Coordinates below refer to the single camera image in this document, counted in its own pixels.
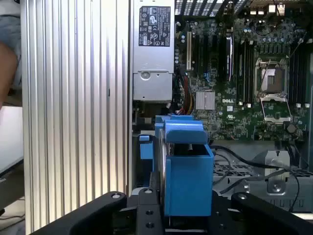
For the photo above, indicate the metal socket cover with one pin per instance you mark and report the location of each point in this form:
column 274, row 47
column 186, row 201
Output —
column 277, row 120

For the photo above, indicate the hard disk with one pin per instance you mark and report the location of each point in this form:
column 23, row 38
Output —
column 188, row 183

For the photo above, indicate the thin metal locking lever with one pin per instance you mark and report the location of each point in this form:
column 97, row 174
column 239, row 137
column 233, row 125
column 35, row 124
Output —
column 299, row 43

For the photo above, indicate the black RAM slot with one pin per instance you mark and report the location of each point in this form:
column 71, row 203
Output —
column 238, row 73
column 296, row 78
column 247, row 73
column 305, row 78
column 252, row 73
column 243, row 73
column 301, row 78
column 292, row 78

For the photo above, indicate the CPU socket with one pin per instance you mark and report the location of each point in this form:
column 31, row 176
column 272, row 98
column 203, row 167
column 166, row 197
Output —
column 271, row 80

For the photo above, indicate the grey metal disk bay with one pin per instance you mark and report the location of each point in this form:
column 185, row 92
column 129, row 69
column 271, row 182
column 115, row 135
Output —
column 276, row 188

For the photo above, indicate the green motherboard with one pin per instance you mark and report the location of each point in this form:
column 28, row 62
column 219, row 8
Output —
column 227, row 122

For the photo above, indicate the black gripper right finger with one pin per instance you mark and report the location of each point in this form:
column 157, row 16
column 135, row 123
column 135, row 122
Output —
column 264, row 215

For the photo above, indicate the round coin battery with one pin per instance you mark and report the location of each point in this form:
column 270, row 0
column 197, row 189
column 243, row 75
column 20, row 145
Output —
column 291, row 128

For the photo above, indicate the silver finned chipset heatsink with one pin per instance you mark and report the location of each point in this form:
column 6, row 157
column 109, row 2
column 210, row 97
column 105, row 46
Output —
column 205, row 100

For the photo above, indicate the silver power supply unit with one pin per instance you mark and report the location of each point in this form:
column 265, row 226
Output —
column 152, row 83

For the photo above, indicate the black and silver PC case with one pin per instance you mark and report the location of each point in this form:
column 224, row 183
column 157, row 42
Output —
column 200, row 7

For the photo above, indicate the black expansion slot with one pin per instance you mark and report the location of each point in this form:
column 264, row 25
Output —
column 197, row 54
column 206, row 54

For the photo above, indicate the white expansion slot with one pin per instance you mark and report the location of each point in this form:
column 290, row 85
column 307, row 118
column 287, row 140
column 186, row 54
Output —
column 189, row 51

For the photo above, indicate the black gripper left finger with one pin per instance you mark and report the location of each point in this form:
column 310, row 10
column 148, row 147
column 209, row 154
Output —
column 97, row 215

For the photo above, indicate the person in denim shorts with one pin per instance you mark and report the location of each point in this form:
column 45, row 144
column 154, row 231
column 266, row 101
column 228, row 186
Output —
column 6, row 73

